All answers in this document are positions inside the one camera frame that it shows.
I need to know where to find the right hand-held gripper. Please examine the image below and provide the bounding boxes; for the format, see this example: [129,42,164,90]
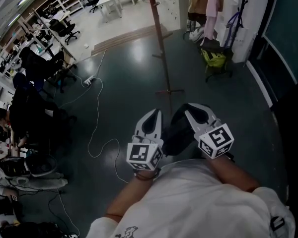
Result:
[184,104,235,160]

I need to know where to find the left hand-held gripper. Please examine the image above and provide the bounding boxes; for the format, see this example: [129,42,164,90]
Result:
[126,109,164,171]

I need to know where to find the wooden coat stand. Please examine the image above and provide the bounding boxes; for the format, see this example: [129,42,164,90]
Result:
[145,0,185,116]

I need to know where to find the person's left forearm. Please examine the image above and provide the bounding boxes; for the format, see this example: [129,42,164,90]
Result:
[105,169,156,218]

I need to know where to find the person's right forearm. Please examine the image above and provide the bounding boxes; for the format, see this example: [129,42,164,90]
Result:
[205,154,262,193]

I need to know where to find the yellow-green bag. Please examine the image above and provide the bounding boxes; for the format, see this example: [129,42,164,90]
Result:
[201,49,227,69]

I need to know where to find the person's white t-shirt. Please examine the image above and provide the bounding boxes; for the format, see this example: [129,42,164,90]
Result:
[85,158,297,238]

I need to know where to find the white floor bag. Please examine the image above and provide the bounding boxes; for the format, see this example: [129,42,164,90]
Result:
[188,25,206,44]

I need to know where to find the wooden floor step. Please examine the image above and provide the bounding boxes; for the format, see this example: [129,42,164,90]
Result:
[91,24,170,57]

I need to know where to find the pink garment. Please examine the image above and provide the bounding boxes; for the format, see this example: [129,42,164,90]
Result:
[204,0,224,41]

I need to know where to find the white cabinet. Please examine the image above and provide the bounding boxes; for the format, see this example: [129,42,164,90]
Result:
[161,0,182,32]

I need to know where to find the black framed glass door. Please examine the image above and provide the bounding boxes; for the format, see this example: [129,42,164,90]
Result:
[245,0,298,109]

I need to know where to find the beige coat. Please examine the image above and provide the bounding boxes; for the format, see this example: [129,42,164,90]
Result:
[187,0,212,22]

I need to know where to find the white rimmed black basket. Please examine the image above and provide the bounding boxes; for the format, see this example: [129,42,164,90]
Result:
[0,153,58,179]

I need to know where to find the grey cloth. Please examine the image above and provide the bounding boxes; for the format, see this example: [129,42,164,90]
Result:
[13,177,69,190]

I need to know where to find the blue chair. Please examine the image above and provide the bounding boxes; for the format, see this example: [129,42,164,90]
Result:
[12,71,44,99]

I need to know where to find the white workbench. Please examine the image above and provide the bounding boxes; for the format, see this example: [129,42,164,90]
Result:
[0,8,77,84]

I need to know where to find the white shelf unit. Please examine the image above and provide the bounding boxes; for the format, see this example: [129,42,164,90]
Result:
[26,0,85,22]

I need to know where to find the black wrist cord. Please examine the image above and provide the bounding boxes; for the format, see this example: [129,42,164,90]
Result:
[133,167,162,182]

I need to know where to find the long white cable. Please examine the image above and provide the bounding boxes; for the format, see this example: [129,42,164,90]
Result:
[90,49,107,80]
[87,78,130,184]
[61,67,90,88]

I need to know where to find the white bag with blue handles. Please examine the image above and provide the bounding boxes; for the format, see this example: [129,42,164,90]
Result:
[223,10,249,50]

